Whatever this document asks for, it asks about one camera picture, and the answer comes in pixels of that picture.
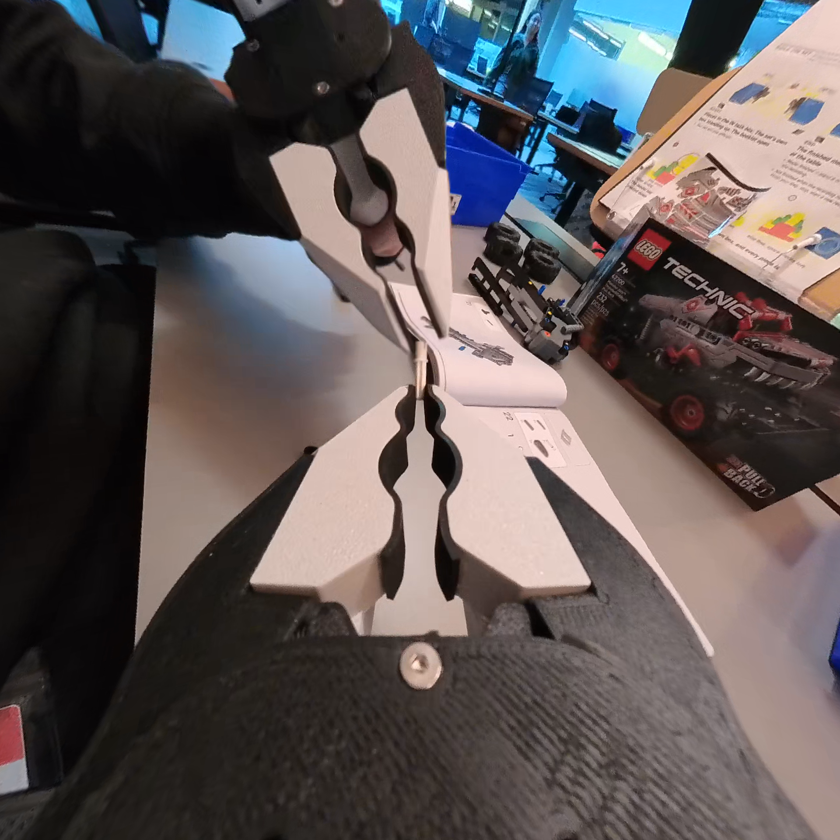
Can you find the grey desk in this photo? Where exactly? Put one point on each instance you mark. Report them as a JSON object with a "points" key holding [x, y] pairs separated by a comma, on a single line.
{"points": [[262, 367]]}

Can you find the printed instruction sheet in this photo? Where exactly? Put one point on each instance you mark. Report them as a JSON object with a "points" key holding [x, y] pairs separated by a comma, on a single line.
{"points": [[754, 118]]}

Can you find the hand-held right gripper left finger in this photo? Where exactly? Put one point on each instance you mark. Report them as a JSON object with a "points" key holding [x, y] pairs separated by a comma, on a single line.
{"points": [[328, 518]]}

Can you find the black pillar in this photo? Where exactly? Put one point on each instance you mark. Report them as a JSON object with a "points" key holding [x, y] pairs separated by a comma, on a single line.
{"points": [[715, 33]]}

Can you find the black toy set box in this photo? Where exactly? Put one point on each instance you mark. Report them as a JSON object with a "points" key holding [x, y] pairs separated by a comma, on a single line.
{"points": [[709, 367]]}

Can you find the white toy pin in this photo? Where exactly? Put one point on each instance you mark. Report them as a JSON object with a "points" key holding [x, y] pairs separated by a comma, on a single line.
{"points": [[419, 367]]}

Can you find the toy building instruction booklet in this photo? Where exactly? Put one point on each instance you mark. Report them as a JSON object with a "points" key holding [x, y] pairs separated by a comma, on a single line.
{"points": [[499, 374]]}

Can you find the clear bag of toy parts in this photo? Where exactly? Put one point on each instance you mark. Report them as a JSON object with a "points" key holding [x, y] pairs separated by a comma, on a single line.
{"points": [[709, 197]]}

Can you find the grey toy chassis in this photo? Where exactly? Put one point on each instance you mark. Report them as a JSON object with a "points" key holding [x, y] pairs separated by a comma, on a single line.
{"points": [[525, 315]]}

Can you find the plain cardboard stand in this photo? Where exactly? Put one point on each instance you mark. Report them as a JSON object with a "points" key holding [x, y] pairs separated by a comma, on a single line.
{"points": [[673, 98]]}

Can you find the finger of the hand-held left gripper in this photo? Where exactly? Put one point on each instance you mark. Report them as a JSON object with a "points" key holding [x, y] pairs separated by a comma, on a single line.
{"points": [[420, 177], [315, 210]]}

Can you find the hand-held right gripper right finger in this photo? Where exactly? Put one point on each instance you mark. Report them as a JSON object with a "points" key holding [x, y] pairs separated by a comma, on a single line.
{"points": [[512, 525]]}

